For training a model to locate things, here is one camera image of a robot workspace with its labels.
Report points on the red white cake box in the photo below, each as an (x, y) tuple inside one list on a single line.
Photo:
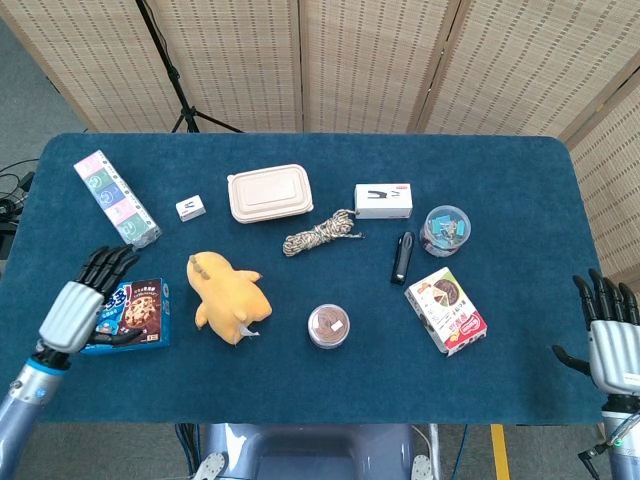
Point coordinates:
[(445, 310)]

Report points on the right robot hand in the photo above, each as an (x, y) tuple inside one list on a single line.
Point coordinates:
[(612, 345)]

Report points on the blue cookie box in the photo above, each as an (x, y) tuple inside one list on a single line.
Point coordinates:
[(142, 312)]

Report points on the black stapler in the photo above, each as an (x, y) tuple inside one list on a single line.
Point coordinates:
[(402, 257)]

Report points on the round clear brown container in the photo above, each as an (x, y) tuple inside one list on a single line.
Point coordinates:
[(328, 326)]

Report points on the clear jar of binder clips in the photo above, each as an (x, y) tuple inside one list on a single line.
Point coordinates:
[(446, 231)]

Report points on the yellow plush duck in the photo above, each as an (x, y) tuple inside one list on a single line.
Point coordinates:
[(227, 297)]

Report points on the beige lunch box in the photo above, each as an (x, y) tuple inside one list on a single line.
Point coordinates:
[(270, 192)]

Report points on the pastel tissue pack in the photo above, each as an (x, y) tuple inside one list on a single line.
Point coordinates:
[(116, 199)]

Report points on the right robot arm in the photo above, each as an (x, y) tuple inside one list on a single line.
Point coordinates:
[(621, 440)]

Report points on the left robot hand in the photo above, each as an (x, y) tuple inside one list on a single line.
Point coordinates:
[(69, 314)]

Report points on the blue table cloth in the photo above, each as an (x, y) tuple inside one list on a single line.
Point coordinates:
[(350, 380)]

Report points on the robot base body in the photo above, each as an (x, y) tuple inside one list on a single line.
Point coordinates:
[(310, 452)]

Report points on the bamboo folding screen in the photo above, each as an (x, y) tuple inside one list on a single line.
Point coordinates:
[(350, 60)]

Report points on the white stapler box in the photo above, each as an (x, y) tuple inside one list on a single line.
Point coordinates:
[(383, 201)]

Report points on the black tripod stand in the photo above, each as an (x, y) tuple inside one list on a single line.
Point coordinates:
[(175, 75)]

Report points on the small white staple box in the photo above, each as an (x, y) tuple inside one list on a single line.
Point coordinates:
[(190, 207)]

